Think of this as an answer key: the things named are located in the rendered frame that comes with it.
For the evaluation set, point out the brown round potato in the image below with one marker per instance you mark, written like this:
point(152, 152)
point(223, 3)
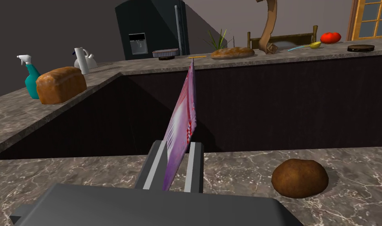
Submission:
point(299, 178)

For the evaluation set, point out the teal spray bottle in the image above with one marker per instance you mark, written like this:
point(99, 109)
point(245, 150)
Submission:
point(30, 78)

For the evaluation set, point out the brown bread loaf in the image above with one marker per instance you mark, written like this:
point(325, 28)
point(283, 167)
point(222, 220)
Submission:
point(60, 85)

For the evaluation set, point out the green potted plant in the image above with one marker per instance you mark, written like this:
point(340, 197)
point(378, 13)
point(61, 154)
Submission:
point(219, 40)

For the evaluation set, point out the wooden framed window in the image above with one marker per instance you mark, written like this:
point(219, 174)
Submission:
point(371, 18)

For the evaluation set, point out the yellow pencil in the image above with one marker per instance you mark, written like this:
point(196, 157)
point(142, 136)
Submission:
point(197, 57)

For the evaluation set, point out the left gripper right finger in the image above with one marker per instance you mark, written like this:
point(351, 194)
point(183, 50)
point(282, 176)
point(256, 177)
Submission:
point(194, 166)

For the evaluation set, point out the brown wooden chair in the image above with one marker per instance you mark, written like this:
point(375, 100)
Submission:
point(283, 39)

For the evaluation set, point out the red tomato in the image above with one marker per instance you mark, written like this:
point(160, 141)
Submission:
point(330, 37)

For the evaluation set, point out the long brown baguette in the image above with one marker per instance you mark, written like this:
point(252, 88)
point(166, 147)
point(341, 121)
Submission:
point(232, 53)

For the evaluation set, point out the yellow and blue ladle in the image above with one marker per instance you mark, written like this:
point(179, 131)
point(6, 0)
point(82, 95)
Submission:
point(307, 46)

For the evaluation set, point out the white paper towel roll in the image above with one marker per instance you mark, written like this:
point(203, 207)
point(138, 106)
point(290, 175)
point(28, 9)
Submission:
point(81, 60)

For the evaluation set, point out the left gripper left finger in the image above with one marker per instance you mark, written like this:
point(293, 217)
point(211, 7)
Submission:
point(153, 166)

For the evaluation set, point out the black refrigerator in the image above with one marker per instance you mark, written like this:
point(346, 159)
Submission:
point(153, 25)

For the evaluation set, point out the purple book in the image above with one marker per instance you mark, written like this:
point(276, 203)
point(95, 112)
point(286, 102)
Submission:
point(181, 122)

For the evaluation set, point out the black round plate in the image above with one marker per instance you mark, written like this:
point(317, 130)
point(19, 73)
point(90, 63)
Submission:
point(360, 48)

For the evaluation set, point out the grey rectangular tray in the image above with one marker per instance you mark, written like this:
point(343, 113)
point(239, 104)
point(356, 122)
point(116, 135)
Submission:
point(165, 52)

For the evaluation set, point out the brown curved wooden statue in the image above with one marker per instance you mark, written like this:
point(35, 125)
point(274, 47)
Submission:
point(268, 28)

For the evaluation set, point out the white kettle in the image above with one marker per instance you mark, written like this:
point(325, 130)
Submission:
point(91, 60)

